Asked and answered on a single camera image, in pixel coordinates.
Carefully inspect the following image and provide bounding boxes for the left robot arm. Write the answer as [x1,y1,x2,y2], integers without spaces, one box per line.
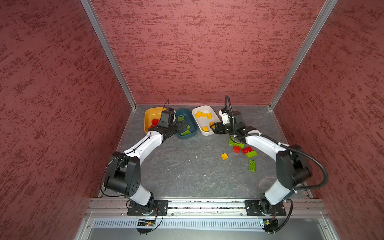
[103,108,188,216]

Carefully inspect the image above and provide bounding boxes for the aluminium front rail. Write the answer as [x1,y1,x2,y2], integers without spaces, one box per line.
[86,198,329,219]

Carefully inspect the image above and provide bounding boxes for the corner aluminium post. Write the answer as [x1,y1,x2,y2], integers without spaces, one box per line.
[81,0,137,110]
[269,0,338,111]

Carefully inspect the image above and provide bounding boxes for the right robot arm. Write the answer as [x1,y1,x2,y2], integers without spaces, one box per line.
[211,108,329,216]

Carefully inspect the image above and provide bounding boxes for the red small brick right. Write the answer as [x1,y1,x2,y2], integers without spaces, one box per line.
[233,146,242,154]

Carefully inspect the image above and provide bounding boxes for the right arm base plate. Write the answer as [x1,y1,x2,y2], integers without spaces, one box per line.
[244,200,287,217]

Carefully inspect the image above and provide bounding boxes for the white plastic bin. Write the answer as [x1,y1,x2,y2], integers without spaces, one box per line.
[192,106,221,136]

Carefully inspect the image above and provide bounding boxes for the green long brick right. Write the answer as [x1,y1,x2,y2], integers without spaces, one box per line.
[249,160,256,173]

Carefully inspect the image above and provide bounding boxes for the small yellow brick right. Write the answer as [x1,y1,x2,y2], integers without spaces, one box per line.
[195,111,202,118]

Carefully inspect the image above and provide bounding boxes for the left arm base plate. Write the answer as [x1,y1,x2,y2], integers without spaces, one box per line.
[127,200,169,217]

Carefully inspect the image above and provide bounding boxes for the right corner aluminium post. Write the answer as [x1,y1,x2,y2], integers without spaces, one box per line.
[269,0,338,111]

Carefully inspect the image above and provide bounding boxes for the red long brick right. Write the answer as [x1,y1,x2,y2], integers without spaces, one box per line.
[242,147,253,155]

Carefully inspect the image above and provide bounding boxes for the yellow plastic bin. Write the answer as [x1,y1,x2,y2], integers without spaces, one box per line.
[144,107,166,133]

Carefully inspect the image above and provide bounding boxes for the left corner aluminium post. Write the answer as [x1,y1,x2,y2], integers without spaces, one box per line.
[81,0,137,110]

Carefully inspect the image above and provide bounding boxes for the teal plastic bin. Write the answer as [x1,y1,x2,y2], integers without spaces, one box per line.
[176,109,198,140]

